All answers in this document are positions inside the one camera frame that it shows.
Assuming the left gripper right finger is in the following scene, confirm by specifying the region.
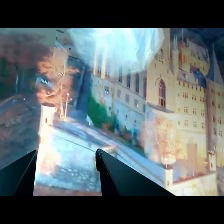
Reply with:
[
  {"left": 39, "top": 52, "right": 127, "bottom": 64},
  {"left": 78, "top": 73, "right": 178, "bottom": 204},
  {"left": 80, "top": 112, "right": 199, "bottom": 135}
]
[{"left": 95, "top": 148, "right": 175, "bottom": 197}]

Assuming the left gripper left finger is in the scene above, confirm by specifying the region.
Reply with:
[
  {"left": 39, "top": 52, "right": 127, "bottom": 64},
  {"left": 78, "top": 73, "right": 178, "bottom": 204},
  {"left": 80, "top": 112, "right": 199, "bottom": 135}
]
[{"left": 0, "top": 149, "right": 38, "bottom": 197}]

